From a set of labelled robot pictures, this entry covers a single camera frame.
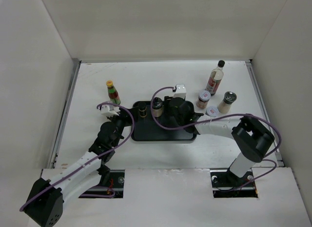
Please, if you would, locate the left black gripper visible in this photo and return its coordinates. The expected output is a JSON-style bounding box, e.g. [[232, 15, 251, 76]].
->
[[107, 106, 138, 147]]

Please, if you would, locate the wide black-capped seasoning jar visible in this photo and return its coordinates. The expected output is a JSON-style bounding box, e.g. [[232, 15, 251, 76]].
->
[[152, 97, 163, 118]]

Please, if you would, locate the tall clear vinegar bottle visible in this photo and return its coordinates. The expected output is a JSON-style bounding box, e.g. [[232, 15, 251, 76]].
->
[[205, 60, 225, 96]]

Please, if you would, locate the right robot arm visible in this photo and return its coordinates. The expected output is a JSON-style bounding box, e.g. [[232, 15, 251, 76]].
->
[[165, 97, 274, 186]]

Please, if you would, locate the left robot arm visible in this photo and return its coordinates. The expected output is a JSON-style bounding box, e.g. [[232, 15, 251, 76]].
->
[[20, 109, 135, 227]]

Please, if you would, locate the white-lidded spice jar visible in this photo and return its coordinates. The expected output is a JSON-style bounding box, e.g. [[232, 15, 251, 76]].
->
[[196, 90, 211, 109]]

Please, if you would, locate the white-lidded chili jar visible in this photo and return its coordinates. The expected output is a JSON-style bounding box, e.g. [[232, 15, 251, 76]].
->
[[206, 106, 219, 117]]

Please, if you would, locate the black plastic tray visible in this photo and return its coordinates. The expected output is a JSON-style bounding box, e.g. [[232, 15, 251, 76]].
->
[[131, 101, 197, 142]]

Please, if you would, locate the red chili sauce bottle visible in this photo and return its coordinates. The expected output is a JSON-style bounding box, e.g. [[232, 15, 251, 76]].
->
[[106, 80, 121, 105]]

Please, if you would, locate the small black-capped spice jar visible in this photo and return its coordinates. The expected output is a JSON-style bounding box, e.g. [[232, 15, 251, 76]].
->
[[138, 102, 147, 118]]

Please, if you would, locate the clear salt grinder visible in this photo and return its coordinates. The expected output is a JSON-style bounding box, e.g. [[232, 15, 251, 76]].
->
[[217, 91, 237, 114]]

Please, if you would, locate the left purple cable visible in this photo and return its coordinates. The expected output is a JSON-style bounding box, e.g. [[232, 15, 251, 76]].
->
[[19, 102, 136, 212]]

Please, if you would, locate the purple cable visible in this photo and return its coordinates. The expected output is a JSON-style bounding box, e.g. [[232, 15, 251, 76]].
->
[[151, 86, 283, 191], [19, 102, 136, 212]]

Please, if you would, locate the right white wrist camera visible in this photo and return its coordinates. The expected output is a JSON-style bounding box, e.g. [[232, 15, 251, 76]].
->
[[173, 84, 187, 100]]

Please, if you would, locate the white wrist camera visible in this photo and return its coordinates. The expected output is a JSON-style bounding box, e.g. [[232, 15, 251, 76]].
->
[[97, 101, 119, 117], [173, 84, 187, 100]]

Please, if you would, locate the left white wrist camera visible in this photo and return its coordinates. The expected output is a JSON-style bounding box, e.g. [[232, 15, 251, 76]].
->
[[97, 101, 119, 117]]

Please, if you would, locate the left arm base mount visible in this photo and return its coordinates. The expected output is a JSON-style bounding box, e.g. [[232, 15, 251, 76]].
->
[[79, 170, 125, 199]]

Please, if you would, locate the aluminium table edge rail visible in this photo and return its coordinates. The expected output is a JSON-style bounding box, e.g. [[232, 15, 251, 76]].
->
[[46, 58, 81, 168]]

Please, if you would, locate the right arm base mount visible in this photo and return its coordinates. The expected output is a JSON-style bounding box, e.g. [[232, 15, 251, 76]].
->
[[210, 169, 258, 198]]

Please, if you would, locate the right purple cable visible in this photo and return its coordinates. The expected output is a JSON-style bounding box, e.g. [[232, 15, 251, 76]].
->
[[151, 86, 283, 191]]

